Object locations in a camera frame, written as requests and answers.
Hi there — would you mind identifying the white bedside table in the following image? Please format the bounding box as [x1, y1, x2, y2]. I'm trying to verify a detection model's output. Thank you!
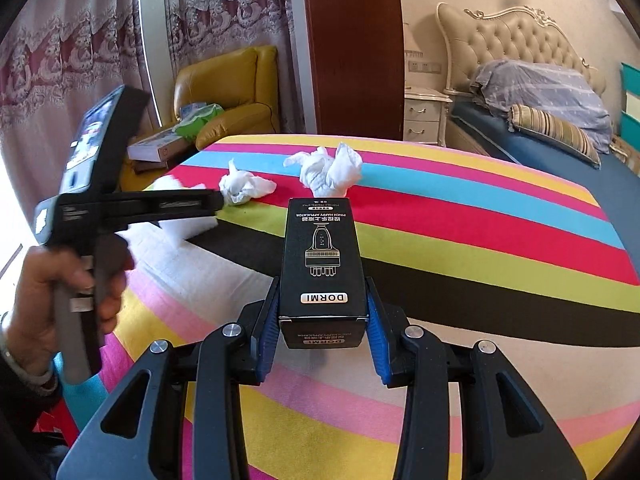
[402, 86, 452, 146]

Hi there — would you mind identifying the tufted beige headboard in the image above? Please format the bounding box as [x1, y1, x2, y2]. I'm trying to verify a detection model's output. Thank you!
[435, 2, 606, 96]

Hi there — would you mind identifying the teal storage bin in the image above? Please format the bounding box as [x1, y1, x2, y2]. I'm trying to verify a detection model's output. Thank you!
[620, 62, 640, 96]
[620, 112, 640, 151]

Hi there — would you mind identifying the white tissue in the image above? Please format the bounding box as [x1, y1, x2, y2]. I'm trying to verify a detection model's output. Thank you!
[218, 159, 277, 206]
[283, 142, 363, 198]

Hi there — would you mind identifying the white printed paper wrapper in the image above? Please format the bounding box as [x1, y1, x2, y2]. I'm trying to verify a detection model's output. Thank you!
[146, 174, 224, 245]

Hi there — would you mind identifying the yellow leather armchair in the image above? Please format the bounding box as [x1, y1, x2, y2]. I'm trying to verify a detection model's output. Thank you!
[119, 46, 280, 191]

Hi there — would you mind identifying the grey purple duvet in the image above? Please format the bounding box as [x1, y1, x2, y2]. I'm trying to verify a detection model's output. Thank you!
[470, 60, 613, 153]

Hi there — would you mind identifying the green tissue pack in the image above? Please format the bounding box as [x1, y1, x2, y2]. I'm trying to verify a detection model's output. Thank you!
[174, 103, 224, 142]

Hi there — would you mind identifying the white storage box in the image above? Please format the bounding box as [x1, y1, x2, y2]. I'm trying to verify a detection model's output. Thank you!
[624, 91, 640, 120]

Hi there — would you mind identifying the black product box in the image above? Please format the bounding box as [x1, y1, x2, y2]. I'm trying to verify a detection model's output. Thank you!
[279, 197, 368, 350]

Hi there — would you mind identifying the white flat box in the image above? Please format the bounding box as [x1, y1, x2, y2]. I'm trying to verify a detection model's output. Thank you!
[127, 128, 191, 162]

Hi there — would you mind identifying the person's left hand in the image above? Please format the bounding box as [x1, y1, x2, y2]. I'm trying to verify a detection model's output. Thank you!
[4, 245, 138, 377]

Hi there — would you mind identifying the striped pillow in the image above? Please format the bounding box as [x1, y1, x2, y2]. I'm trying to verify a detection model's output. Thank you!
[508, 104, 601, 169]

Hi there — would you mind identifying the lace curtain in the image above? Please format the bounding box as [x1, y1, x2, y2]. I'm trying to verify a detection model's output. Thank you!
[1, 0, 304, 216]

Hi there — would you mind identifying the blue mattress bed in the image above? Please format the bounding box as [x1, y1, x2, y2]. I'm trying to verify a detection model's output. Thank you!
[449, 101, 640, 266]

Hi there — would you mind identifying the dark wood wardrobe panel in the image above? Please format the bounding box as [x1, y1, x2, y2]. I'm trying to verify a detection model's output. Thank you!
[305, 0, 405, 141]

